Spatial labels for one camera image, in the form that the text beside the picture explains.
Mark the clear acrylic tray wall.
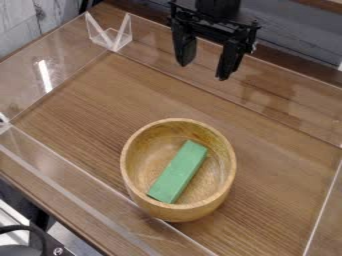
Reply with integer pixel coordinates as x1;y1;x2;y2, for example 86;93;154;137
0;125;218;256

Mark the clear acrylic corner bracket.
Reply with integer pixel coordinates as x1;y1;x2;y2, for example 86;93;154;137
84;13;132;52

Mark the black cable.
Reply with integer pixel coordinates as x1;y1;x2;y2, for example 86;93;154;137
0;224;50;256

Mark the black table clamp bracket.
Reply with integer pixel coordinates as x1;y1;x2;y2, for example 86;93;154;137
28;223;75;256

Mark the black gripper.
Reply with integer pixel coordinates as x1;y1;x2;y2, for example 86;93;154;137
170;0;261;81

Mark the green rectangular block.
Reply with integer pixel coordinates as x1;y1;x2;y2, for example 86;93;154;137
147;140;207;204

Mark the brown wooden bowl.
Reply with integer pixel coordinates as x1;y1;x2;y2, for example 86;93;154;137
120;118;237;222

